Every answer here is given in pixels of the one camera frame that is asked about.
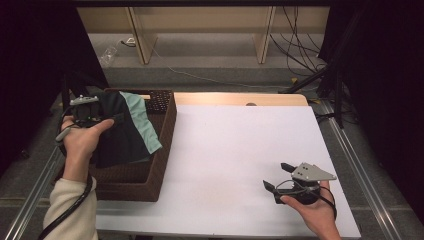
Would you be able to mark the person's left hand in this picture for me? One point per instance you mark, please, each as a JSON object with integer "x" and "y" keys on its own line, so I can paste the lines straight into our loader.
{"x": 80, "y": 143}

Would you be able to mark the clear plastic bag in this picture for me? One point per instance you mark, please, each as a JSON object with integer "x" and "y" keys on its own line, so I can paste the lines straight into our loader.
{"x": 108, "y": 56}

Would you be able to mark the person's right hand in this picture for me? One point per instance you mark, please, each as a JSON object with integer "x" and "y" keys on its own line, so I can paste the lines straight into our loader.
{"x": 316, "y": 216}

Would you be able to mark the black curtain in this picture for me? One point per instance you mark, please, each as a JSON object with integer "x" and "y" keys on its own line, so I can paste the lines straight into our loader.
{"x": 383, "y": 83}
{"x": 33, "y": 66}

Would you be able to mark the aluminium rail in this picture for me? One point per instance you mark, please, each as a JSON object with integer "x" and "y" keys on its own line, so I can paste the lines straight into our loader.
{"x": 366, "y": 186}
{"x": 33, "y": 196}

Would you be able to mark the white table sheet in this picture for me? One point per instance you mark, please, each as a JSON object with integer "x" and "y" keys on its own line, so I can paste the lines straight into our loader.
{"x": 233, "y": 160}

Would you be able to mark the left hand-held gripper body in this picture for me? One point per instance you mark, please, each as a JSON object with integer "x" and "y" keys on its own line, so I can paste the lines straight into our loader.
{"x": 85, "y": 106}

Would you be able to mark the black metal stand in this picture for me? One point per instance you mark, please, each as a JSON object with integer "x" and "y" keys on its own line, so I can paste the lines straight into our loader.
{"x": 66, "y": 90}

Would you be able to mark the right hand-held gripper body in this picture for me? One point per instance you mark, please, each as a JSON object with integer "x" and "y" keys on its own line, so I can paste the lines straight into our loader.
{"x": 305, "y": 185}

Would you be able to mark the black tripod stand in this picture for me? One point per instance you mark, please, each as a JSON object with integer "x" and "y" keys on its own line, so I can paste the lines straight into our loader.
{"x": 333, "y": 83}

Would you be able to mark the brown woven basket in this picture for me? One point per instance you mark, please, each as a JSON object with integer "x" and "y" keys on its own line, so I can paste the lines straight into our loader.
{"x": 160, "y": 150}

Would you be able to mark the light wooden shelf unit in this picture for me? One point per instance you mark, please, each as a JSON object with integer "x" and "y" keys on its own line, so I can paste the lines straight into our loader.
{"x": 200, "y": 20}

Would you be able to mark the black and mint green garment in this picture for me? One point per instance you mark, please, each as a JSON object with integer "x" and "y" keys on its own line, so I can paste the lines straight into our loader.
{"x": 126, "y": 140}

